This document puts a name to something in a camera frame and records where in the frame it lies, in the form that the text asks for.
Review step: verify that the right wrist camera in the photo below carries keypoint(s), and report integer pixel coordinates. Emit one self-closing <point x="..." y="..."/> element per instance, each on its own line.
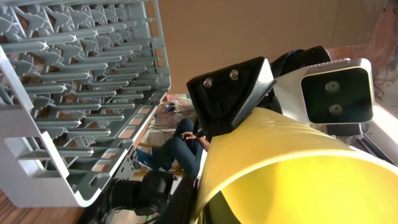
<point x="336" y="92"/>

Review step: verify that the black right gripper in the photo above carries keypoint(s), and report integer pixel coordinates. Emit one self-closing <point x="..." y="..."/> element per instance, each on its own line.
<point x="224" y="98"/>

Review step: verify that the seated person in blue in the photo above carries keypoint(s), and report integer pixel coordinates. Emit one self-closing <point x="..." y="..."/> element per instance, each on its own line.
<point x="184" y="147"/>

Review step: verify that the yellow plastic cup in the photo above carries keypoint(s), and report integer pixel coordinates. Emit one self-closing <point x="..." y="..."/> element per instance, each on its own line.
<point x="273" y="169"/>

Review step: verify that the grey dishwasher rack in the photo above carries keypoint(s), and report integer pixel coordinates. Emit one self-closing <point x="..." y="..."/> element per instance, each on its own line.
<point x="80" y="81"/>

